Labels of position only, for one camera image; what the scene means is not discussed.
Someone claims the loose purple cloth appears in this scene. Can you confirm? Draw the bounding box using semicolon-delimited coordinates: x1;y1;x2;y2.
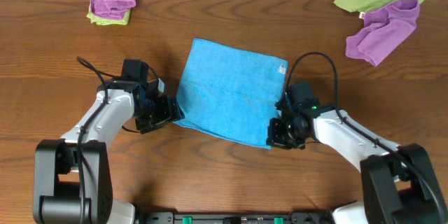
346;0;420;67

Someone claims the folded green cloth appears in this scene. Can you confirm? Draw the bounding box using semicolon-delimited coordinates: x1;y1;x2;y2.
87;0;131;25

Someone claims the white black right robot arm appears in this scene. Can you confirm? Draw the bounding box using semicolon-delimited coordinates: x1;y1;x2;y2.
267;83;447;224

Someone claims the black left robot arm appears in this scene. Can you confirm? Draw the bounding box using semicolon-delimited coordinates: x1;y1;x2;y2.
32;57;183;224

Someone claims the blue microfiber cloth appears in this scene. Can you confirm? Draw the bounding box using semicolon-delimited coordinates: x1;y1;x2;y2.
176;38;288;148

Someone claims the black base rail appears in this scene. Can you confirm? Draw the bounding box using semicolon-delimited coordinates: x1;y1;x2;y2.
134;211;335;224

